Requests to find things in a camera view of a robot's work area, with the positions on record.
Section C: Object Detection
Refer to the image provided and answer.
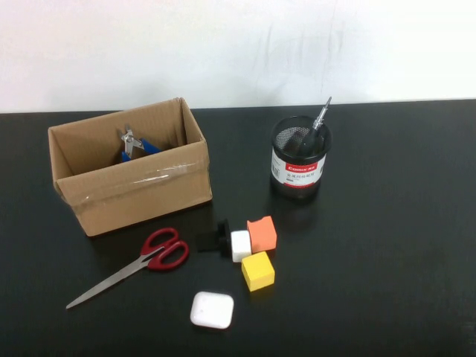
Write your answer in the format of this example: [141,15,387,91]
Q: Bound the black plastic bracket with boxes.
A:
[196,219,234,260]

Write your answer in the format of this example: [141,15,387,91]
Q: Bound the yellow foam block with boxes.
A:
[241,251,277,293]

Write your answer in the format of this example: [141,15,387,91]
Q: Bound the red-handled scissors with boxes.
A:
[65,227,190,310]

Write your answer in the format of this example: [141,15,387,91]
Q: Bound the blue-handled cutting pliers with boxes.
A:
[118,124,163,164]

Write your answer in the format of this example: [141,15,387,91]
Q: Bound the black mesh pen holder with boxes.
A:
[269,115,333,202]

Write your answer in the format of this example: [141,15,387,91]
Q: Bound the white foam block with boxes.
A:
[230,230,253,264]

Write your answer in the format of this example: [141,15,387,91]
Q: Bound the orange foam block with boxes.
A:
[247,216,278,257]

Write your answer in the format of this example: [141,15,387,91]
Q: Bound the brown cardboard box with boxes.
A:
[48,97,213,237]

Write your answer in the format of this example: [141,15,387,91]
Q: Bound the black screwdriver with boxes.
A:
[299,96,333,155]

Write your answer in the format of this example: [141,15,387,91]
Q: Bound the white earbuds case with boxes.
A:
[190,291,235,330]

